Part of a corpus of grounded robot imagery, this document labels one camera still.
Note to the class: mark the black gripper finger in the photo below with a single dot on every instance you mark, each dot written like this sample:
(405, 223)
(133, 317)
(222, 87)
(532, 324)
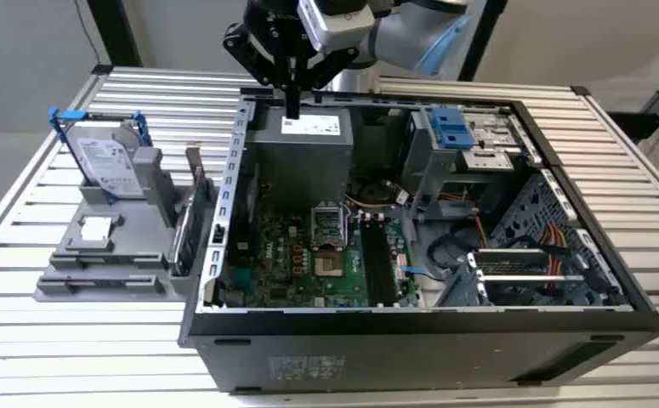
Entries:
(324, 68)
(256, 59)

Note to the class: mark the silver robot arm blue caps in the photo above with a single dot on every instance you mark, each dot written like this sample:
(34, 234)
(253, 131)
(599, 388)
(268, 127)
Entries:
(397, 30)

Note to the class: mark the black RAM slot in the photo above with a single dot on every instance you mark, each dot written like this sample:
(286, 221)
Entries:
(370, 263)

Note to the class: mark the grey power supply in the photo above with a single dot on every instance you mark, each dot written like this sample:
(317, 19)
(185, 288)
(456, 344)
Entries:
(301, 166)

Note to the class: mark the blue drive latch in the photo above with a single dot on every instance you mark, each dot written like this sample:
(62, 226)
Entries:
(452, 132)

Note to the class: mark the black round fan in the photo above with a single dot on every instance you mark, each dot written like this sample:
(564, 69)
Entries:
(372, 191)

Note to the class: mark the grey metal drive cage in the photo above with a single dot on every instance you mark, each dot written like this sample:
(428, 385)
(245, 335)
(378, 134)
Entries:
(432, 170)

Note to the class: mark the hard disk in blue carrier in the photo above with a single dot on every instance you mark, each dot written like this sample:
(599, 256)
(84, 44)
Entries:
(109, 161)

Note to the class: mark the green graphics card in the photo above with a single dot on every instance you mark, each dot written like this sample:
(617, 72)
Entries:
(193, 229)

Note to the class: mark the grey parts rack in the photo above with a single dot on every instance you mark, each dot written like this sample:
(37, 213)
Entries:
(132, 229)

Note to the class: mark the CPU socket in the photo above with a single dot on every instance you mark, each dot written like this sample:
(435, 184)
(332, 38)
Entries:
(329, 265)

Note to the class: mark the silver CPU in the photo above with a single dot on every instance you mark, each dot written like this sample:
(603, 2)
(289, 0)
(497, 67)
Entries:
(96, 228)

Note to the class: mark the green motherboard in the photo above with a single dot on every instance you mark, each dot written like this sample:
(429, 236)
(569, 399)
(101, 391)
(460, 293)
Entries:
(273, 272)

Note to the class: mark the silver perforated disk bay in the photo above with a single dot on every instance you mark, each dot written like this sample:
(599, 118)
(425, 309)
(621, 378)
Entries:
(511, 255)

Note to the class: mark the black PC case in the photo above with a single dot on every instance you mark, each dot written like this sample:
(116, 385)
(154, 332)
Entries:
(420, 357)

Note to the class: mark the black frame post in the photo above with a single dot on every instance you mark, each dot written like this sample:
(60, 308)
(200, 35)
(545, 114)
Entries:
(117, 34)
(485, 42)

